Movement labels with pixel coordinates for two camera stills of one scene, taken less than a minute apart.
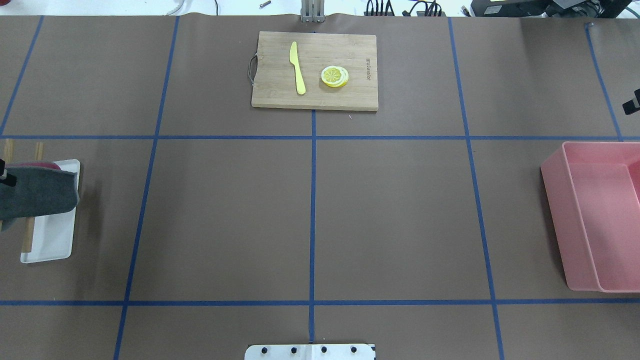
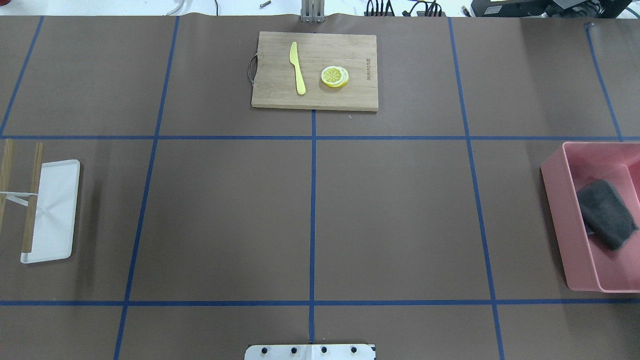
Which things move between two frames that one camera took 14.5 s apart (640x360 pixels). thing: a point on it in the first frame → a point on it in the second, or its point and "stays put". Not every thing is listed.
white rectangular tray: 54,234 stays put
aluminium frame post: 312,11 stays put
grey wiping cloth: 39,190 → 607,218
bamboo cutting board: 276,83 stays put
